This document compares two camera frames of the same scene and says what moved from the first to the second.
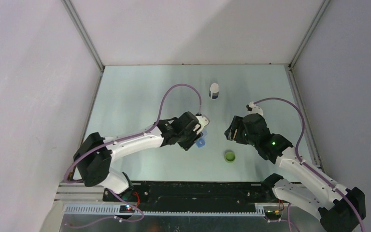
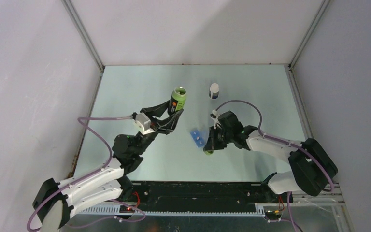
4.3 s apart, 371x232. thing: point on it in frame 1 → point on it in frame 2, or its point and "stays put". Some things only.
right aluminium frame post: (323, 7) stays put
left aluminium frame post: (84, 31) stays put
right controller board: (273, 215) stays put
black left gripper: (187, 145) → (166, 125)
